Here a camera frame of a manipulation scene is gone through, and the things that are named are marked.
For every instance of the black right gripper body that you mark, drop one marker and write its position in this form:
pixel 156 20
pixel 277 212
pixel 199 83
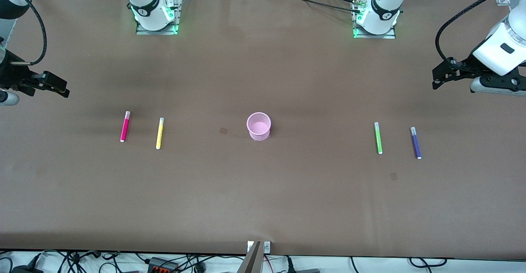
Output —
pixel 12 75

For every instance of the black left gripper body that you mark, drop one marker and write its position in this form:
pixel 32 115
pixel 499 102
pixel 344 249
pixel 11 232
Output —
pixel 467 65

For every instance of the purple marker pen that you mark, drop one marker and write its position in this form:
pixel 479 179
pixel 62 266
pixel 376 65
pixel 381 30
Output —
pixel 416 144

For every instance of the pink marker pen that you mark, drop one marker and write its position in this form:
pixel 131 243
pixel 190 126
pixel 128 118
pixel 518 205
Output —
pixel 125 128

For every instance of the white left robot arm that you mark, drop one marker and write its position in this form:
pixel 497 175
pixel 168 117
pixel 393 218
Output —
pixel 382 5

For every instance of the green marker pen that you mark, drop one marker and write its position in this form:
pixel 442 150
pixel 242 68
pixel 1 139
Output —
pixel 378 141

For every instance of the yellow marker pen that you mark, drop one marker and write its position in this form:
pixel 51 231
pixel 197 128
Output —
pixel 160 135

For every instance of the black power adapter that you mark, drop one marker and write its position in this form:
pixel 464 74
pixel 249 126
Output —
pixel 26 269

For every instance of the orange black connector box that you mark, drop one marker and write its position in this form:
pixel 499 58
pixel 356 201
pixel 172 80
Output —
pixel 162 267

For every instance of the brown table cover sheet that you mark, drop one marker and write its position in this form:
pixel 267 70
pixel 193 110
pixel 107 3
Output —
pixel 263 203

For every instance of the grey flat box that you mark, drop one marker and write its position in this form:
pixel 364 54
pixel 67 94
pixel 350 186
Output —
pixel 307 271

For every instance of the black plug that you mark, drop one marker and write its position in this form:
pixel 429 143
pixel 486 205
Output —
pixel 289 264

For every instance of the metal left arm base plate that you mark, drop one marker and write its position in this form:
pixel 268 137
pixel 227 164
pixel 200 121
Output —
pixel 388 36

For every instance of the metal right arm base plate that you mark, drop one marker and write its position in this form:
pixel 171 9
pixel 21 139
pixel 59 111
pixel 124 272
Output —
pixel 144 32

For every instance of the small white metal bracket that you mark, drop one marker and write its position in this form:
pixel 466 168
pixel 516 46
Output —
pixel 249 246
pixel 267 246

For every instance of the grey camera mount bar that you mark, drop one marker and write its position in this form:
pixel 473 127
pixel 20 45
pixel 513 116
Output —
pixel 251 262

